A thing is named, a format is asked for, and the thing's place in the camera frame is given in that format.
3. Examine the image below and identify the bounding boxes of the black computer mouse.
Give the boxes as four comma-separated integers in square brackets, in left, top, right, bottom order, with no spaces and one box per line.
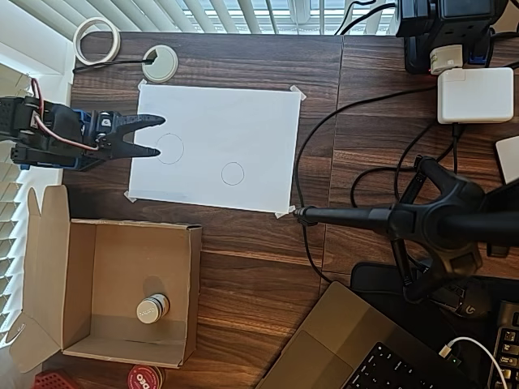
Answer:
[449,279,504,319]

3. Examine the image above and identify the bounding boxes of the vertical blinds with view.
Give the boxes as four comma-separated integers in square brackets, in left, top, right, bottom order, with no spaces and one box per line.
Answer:
[15,0,401,36]

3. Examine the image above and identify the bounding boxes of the long black cable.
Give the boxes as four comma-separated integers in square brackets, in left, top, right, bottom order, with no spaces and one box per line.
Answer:
[294,86,441,284]

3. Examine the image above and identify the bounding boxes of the blue plug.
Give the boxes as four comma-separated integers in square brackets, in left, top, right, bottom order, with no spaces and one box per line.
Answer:
[468,38,491,66]

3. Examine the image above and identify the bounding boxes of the white flat device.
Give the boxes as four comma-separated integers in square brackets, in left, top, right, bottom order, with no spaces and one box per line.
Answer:
[494,136,519,186]

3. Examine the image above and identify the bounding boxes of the small silver round tin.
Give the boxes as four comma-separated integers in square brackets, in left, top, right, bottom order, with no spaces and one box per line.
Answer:
[136,292,170,324]

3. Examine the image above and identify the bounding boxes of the open cardboard box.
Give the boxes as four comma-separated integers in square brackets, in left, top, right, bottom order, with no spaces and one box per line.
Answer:
[7,184,203,374]

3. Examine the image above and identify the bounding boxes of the black keyboard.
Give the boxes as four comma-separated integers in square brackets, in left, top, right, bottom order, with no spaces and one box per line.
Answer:
[492,299,519,389]

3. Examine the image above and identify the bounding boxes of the small white plug adapter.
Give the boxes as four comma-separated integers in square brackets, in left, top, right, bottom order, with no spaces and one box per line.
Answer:
[428,43,465,76]

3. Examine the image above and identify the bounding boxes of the looped black cable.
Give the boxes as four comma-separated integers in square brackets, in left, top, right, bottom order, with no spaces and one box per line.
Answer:
[350,121,461,207]

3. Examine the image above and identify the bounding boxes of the black mouse pad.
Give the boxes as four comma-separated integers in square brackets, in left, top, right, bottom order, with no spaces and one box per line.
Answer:
[350,262,504,325]

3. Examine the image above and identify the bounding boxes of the white paper sheet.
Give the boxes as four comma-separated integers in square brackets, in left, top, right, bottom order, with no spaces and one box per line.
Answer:
[128,83,302,214]

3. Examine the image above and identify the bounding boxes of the black power strip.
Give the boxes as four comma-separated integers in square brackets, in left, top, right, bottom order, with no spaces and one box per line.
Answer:
[395,0,508,75]

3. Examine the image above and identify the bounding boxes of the black camera tripod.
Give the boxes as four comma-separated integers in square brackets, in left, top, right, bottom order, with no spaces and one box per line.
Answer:
[292,156,519,305]

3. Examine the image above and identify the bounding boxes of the red perforated base block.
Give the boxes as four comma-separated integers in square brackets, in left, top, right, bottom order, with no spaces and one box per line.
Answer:
[32,370,76,389]

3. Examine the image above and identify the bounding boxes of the thin black grommet cable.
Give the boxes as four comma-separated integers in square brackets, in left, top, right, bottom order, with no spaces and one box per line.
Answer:
[72,55,158,75]

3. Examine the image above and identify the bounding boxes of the grey laptop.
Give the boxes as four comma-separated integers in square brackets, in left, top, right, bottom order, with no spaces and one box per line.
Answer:
[255,281,483,389]

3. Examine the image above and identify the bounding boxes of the white charging cable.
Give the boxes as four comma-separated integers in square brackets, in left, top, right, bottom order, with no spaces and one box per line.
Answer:
[441,336,510,389]

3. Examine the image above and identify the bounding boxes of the masking tape roll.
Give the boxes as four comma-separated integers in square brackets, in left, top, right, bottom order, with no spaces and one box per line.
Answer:
[73,18,121,66]

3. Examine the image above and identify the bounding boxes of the vertical blinds without view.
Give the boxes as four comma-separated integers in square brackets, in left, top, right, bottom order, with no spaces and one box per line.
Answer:
[0,60,41,345]

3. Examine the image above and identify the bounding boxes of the white power adapter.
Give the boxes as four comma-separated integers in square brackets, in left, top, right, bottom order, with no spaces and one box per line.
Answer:
[436,66,515,125]

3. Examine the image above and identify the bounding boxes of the white round cable grommet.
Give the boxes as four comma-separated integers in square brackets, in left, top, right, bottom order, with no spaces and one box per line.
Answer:
[141,45,179,83]

